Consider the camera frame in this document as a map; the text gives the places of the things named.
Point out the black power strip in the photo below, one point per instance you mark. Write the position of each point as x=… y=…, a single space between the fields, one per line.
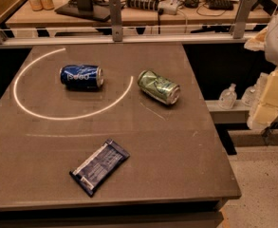
x=142 y=4

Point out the left clear sanitizer bottle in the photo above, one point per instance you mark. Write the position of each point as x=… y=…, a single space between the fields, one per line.
x=227 y=97

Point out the clear sanitizer bottle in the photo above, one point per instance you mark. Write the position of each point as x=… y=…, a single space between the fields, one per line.
x=227 y=97
x=248 y=96

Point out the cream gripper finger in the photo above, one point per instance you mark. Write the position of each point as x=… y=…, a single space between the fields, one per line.
x=267 y=108
x=257 y=43

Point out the wooden background desk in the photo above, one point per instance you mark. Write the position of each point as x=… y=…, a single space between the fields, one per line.
x=25 y=17

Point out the black monitor stand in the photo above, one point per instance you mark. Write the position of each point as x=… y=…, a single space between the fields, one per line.
x=85 y=9

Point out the green soda can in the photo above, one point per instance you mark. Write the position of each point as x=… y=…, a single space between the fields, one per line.
x=158 y=87

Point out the right clear sanitizer bottle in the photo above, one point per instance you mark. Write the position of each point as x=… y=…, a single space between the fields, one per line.
x=248 y=96

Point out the blue snack packet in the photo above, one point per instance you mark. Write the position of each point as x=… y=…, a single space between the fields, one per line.
x=99 y=166

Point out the grey side shelf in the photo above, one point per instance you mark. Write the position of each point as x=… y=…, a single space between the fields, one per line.
x=238 y=114

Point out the white power adapter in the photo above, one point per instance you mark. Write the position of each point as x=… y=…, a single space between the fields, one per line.
x=168 y=7

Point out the blue Pepsi can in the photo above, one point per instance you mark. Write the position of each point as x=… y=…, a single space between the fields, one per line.
x=82 y=76

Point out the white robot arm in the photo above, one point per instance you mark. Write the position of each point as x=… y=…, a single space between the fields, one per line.
x=271 y=54

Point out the metal railing frame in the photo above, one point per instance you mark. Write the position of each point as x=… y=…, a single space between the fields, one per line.
x=116 y=32

